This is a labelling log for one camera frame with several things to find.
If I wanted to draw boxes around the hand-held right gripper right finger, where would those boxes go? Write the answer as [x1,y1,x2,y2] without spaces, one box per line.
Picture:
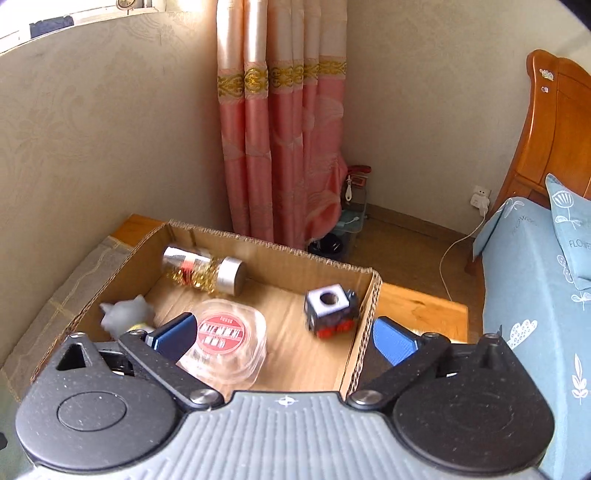
[346,316,536,411]

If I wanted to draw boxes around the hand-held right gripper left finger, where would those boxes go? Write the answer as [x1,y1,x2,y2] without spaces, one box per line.
[36,313,225,412]

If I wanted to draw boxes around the grey animal toy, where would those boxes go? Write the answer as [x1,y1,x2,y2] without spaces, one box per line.
[99,295,158,343]

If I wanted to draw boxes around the black toy train red wheels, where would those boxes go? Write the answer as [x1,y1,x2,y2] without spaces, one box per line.
[304,285,360,341]

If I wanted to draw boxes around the clear bottle of yellow capsules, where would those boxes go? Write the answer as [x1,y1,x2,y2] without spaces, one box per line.
[163,246,246,296]

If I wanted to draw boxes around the clear plastic box red label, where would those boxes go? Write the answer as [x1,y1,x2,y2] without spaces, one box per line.
[175,299,269,391]

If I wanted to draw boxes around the cardboard box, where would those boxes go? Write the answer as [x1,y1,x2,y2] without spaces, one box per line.
[30,219,384,403]

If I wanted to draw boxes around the black round object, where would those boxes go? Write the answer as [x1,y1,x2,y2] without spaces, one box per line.
[308,233,347,260]

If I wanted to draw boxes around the clear plastic storage bin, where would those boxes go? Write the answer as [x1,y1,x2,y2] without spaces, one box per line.
[335,184,370,260]

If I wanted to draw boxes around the blue flower-print bed sheet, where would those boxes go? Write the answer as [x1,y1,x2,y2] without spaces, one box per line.
[472,197,591,480]

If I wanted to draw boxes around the blue flower-print pillow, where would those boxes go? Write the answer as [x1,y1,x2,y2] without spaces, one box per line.
[545,173,591,291]

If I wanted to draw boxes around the pink curtain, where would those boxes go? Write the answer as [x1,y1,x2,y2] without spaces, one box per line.
[216,0,350,251]

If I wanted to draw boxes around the wooden bed headboard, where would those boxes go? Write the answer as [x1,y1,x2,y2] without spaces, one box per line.
[466,50,591,274]

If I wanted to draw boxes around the window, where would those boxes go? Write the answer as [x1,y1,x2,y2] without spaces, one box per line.
[0,0,168,52]

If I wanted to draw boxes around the white charger cable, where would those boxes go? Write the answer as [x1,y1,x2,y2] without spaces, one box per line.
[438,210,488,302]

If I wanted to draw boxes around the white wall socket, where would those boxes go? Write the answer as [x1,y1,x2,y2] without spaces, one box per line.
[468,185,493,216]

